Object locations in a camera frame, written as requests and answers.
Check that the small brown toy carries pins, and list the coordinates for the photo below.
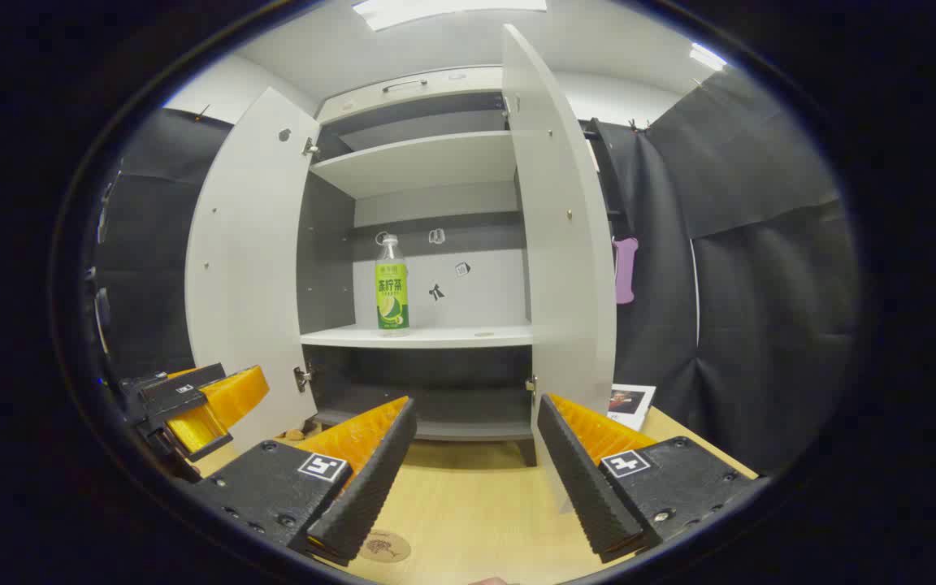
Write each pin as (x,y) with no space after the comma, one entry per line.
(296,435)

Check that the green label drink bottle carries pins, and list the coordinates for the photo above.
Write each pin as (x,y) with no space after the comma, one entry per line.
(392,301)

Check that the small ceiling light panel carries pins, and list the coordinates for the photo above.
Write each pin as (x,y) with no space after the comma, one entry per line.
(707,57)

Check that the round wooden coaster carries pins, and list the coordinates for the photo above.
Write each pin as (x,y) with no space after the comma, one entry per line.
(384,546)

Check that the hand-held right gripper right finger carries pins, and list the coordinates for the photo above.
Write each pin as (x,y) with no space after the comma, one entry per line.
(590,487)

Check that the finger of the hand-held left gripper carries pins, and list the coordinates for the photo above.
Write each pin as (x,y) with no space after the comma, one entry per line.
(236,394)
(196,431)

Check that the black backdrop cloth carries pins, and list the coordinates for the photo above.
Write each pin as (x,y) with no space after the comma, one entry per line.
(760,325)

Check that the long ceiling light panel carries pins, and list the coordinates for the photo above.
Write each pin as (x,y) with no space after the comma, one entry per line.
(452,10)

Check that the white cabinet door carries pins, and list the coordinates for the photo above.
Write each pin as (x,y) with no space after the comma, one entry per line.
(565,284)
(249,268)

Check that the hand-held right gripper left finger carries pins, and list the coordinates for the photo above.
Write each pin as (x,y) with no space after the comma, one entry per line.
(370,479)

